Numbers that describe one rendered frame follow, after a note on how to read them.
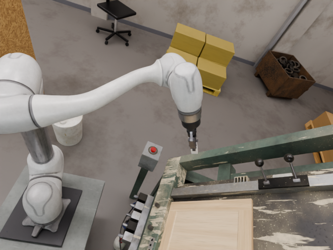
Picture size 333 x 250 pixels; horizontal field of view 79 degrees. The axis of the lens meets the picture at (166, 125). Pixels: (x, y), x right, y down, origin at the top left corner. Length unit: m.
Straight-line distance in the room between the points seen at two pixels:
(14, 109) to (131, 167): 1.80
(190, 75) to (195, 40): 2.88
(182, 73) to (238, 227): 0.73
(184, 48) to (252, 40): 1.75
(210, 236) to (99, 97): 0.81
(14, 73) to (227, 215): 1.02
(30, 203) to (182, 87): 0.86
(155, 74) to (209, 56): 2.88
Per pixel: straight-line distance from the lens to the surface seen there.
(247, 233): 1.04
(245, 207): 1.08
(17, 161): 2.48
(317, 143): 1.20
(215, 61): 3.67
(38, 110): 0.67
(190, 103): 0.68
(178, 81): 0.64
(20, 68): 0.81
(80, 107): 0.66
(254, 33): 4.78
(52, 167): 1.22
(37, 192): 1.16
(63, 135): 2.30
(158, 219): 1.29
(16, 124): 0.70
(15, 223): 1.42
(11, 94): 0.72
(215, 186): 1.18
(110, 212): 2.17
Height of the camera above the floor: 2.10
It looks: 49 degrees down
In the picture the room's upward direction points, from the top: 25 degrees clockwise
